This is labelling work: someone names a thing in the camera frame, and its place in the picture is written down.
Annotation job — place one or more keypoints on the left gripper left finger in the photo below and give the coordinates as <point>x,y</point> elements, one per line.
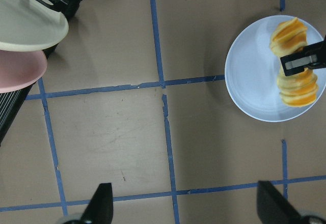
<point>100,208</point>

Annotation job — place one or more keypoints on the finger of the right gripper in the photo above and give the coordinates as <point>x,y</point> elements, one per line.
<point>311,56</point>

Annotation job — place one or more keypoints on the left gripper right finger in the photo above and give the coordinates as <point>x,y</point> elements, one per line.
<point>272,207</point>

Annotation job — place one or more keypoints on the orange striped bread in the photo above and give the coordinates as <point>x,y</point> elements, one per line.
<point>297,83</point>

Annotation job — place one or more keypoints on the blue plate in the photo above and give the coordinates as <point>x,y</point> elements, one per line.
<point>251,71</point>

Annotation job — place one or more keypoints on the pink plate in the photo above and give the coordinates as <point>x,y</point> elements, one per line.
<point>21,69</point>

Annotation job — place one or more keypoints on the cream plate in rack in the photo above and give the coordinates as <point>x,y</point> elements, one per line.
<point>28,25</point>

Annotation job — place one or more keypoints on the black dish rack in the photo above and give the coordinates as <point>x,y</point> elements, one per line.
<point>11,102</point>

